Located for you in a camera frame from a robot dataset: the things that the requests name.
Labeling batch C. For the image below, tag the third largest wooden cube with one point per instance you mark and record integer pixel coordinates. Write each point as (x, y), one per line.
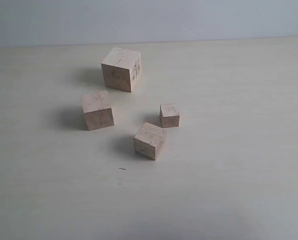
(149, 140)

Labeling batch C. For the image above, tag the smallest wooden cube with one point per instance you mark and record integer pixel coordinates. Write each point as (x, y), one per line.
(169, 115)

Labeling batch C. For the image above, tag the second largest wooden cube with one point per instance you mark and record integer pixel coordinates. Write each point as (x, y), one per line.
(97, 110)

